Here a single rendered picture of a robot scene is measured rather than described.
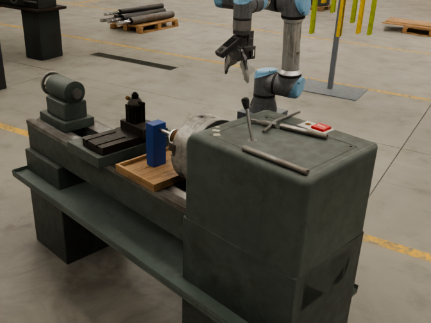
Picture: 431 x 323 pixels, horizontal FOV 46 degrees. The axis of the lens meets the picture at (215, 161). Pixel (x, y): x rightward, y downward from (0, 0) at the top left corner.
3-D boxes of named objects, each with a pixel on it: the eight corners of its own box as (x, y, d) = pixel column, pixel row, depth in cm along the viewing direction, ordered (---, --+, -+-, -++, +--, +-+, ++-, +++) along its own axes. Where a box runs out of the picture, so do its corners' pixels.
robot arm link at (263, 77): (259, 88, 280) (261, 63, 274) (281, 92, 274) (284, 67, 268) (249, 93, 271) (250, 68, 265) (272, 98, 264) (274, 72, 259)
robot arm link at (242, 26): (240, 22, 201) (228, 18, 206) (240, 33, 203) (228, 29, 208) (255, 20, 205) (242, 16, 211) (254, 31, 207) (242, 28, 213)
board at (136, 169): (209, 170, 261) (209, 163, 259) (154, 192, 237) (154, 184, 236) (170, 152, 280) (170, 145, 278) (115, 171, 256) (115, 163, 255)
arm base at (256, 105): (258, 104, 286) (259, 86, 282) (281, 109, 278) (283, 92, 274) (243, 111, 275) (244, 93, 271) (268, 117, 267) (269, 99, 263)
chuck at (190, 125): (235, 168, 246) (233, 108, 231) (186, 195, 227) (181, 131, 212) (221, 163, 252) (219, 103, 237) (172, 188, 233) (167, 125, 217)
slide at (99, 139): (167, 135, 286) (167, 127, 284) (102, 156, 258) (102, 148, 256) (147, 126, 297) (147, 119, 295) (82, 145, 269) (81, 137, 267)
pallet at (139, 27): (149, 20, 1142) (149, 14, 1136) (179, 25, 1099) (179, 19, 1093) (108, 28, 1048) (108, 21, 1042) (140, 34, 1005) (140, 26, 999)
